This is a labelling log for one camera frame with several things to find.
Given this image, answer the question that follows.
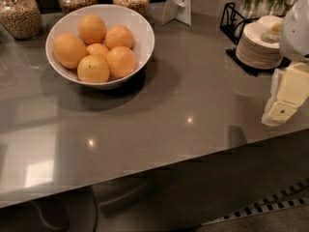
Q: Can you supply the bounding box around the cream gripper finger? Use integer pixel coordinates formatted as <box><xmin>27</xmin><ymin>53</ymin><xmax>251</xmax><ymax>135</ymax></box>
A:
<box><xmin>262</xmin><ymin>61</ymin><xmax>309</xmax><ymax>127</ymax></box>

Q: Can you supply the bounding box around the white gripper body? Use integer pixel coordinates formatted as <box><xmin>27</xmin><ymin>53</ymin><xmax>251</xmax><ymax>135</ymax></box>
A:
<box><xmin>279</xmin><ymin>0</ymin><xmax>309</xmax><ymax>62</ymax></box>

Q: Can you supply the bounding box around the white ceramic bowl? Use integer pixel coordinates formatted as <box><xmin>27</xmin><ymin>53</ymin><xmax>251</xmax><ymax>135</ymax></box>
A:
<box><xmin>45</xmin><ymin>4</ymin><xmax>155</xmax><ymax>90</ymax></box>

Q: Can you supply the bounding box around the small middle orange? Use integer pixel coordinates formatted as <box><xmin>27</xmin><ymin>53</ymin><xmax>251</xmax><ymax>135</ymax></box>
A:
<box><xmin>86</xmin><ymin>43</ymin><xmax>109</xmax><ymax>60</ymax></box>

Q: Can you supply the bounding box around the stack of paper bowls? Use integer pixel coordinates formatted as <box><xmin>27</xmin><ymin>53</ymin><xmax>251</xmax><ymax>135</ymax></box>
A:
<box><xmin>257</xmin><ymin>15</ymin><xmax>282</xmax><ymax>28</ymax></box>

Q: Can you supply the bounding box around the glass cup right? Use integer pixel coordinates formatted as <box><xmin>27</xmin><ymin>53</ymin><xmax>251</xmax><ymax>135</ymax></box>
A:
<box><xmin>267</xmin><ymin>0</ymin><xmax>297</xmax><ymax>15</ymax></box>

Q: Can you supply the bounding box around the glass cups group left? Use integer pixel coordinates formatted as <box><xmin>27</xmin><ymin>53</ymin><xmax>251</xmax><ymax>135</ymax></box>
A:
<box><xmin>239</xmin><ymin>0</ymin><xmax>265</xmax><ymax>18</ymax></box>

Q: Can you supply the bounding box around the stack of paper plates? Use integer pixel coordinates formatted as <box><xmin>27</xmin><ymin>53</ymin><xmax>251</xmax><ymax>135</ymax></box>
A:
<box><xmin>236</xmin><ymin>22</ymin><xmax>283</xmax><ymax>70</ymax></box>

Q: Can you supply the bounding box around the checkered floor tape strip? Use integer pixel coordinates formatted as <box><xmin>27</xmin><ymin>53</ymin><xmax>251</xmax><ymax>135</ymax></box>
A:
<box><xmin>203</xmin><ymin>178</ymin><xmax>309</xmax><ymax>226</ymax></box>

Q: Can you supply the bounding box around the white folded sign stand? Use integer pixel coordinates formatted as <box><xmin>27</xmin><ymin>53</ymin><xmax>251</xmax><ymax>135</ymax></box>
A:
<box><xmin>161</xmin><ymin>0</ymin><xmax>192</xmax><ymax>26</ymax></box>

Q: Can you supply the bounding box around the left glass cereal jar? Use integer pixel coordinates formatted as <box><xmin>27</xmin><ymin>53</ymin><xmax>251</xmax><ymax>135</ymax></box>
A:
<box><xmin>0</xmin><ymin>0</ymin><xmax>42</xmax><ymax>40</ymax></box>

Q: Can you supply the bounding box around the black wire rack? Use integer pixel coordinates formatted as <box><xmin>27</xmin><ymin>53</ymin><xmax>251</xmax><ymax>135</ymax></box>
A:
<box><xmin>219</xmin><ymin>2</ymin><xmax>291</xmax><ymax>76</ymax></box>

